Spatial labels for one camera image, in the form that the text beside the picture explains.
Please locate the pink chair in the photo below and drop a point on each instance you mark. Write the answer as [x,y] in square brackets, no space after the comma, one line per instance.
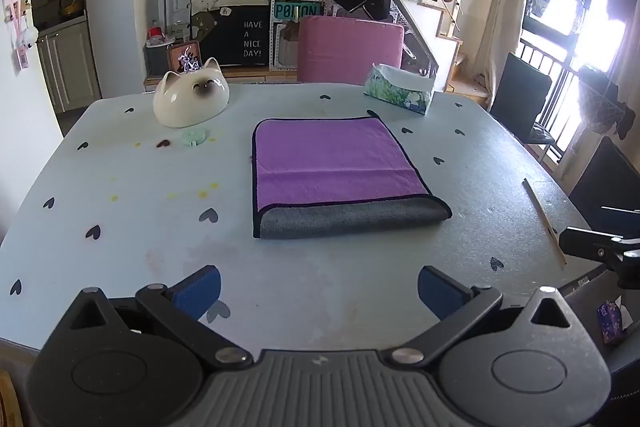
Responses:
[350,52]

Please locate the black chair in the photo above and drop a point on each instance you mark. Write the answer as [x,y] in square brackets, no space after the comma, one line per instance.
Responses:
[610,182]
[520,97]

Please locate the beige kitchen cabinet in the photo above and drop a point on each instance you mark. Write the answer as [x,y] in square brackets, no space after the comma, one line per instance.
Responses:
[67,67]

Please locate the black chalkboard sign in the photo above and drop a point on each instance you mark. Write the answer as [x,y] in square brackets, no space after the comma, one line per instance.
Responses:
[240,39]

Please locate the green letter sign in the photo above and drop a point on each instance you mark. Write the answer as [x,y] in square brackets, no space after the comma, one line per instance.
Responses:
[296,10]

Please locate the small picture frame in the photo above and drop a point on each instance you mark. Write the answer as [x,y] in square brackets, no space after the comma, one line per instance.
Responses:
[183,56]

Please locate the thin wooden stick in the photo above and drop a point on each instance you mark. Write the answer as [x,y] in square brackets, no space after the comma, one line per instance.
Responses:
[545,222]

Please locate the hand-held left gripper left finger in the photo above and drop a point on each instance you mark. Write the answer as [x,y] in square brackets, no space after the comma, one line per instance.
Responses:
[200,291]

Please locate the pink wall hanger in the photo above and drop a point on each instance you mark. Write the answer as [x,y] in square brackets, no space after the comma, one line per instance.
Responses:
[17,7]

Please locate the cat-shaped ceramic container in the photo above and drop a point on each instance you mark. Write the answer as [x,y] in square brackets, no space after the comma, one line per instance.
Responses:
[190,99]

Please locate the heart print tablecloth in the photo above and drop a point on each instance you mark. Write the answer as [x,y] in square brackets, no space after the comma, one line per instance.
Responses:
[150,217]

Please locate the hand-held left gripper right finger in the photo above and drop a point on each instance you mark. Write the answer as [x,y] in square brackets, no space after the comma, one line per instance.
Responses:
[440,292]

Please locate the purple and grey towel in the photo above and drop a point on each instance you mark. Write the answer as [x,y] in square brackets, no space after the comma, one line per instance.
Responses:
[330,167]

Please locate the purple packet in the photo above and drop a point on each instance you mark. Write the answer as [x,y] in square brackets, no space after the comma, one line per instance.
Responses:
[610,322]

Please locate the green floral tissue box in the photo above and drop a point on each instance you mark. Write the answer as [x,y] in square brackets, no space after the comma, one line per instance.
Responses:
[397,93]

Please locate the small green round lid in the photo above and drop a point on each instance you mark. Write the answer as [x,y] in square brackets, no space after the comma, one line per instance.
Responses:
[194,137]

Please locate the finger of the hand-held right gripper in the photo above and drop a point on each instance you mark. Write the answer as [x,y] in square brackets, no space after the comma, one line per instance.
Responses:
[585,243]

